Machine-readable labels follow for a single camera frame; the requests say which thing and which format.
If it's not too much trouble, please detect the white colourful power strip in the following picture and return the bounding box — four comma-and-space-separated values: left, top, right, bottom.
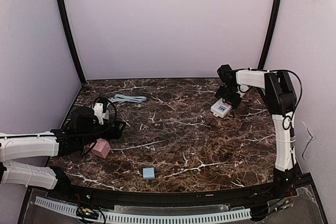
211, 92, 245, 118

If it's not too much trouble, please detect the grey power strip cable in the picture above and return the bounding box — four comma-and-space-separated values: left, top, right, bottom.
107, 94, 148, 104

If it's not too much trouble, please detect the white slotted cable duct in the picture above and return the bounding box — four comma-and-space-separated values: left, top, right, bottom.
34, 196, 251, 223

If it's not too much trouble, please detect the black frame post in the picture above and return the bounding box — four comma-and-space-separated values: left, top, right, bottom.
257, 0, 281, 70
56, 0, 86, 86

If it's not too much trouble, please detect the blue plug adapter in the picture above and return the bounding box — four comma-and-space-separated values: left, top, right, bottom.
142, 167, 155, 179

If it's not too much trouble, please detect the small green circuit board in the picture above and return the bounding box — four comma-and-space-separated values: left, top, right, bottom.
76, 207, 99, 220

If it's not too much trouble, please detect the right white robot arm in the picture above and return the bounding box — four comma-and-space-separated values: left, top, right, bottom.
212, 65, 302, 172

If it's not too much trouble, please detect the left black frame post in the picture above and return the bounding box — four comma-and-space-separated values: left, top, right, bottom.
56, 0, 86, 86

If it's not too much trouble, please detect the pink cube socket adapter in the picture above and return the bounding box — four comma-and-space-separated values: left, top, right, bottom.
90, 138, 111, 158

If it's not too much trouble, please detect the right black frame post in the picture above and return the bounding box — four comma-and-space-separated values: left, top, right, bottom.
257, 0, 281, 70

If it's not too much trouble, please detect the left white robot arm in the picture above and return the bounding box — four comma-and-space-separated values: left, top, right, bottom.
1, 103, 126, 190

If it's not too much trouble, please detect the blue-grey power strip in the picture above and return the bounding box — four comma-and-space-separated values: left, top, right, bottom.
103, 110, 109, 120

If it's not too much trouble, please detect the black front frame rail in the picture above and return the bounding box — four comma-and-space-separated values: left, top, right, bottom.
31, 175, 313, 210

